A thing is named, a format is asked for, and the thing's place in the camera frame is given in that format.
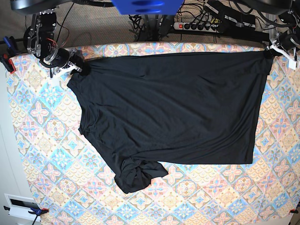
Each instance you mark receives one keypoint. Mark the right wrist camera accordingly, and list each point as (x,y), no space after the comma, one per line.
(55,81)

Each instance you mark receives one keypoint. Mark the black t-shirt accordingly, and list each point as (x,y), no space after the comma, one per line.
(185,108)

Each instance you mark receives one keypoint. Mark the orange clamp lower right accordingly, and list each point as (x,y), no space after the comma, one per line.
(294,211)

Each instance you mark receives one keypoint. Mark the white floor vent box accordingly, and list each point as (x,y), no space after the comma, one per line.
(19,201)

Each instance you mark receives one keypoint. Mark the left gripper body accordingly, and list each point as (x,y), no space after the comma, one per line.
(280,44)

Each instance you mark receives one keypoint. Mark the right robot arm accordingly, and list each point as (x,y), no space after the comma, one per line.
(39,38)

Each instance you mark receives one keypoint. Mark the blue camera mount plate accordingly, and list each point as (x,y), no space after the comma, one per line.
(147,7)

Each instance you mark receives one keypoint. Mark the blue orange clamp lower left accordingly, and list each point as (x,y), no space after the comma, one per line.
(35,212)

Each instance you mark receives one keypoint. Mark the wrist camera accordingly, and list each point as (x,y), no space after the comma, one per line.
(55,81)
(294,65)

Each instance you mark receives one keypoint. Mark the blue orange clamp upper left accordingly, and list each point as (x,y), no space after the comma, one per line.
(5,58)

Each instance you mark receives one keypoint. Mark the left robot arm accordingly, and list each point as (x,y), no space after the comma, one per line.
(284,18)

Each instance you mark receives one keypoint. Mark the blue orange clamp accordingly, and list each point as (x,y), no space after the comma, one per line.
(35,212)
(5,58)

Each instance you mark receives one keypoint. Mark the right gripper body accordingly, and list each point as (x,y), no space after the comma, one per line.
(68,61)

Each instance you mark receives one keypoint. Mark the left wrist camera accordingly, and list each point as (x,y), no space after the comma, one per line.
(294,65)

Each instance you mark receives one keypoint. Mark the white power strip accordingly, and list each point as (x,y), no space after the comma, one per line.
(205,26)

